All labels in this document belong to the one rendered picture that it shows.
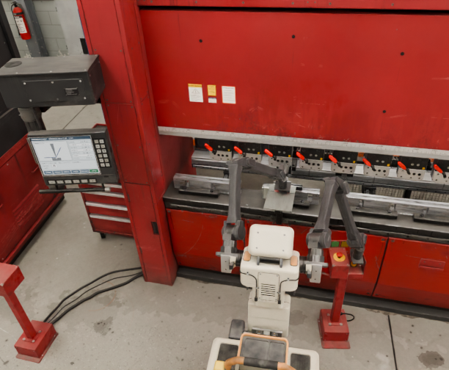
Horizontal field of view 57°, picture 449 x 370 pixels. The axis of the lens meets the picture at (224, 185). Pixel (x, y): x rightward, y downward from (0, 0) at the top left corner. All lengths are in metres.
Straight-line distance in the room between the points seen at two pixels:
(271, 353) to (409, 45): 1.67
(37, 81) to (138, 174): 0.88
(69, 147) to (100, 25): 0.70
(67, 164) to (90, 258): 1.55
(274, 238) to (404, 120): 1.07
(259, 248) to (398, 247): 1.28
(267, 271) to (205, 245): 1.31
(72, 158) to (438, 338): 2.78
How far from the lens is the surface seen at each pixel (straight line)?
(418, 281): 3.25
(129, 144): 2.73
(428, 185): 3.17
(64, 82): 2.38
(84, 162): 2.58
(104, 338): 3.41
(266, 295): 2.09
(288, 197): 2.76
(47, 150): 2.61
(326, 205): 2.20
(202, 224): 3.08
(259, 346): 2.14
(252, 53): 2.44
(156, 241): 3.22
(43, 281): 3.97
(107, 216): 3.82
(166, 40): 2.56
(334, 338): 3.24
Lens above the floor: 2.72
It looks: 37 degrees down
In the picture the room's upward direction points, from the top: 3 degrees counter-clockwise
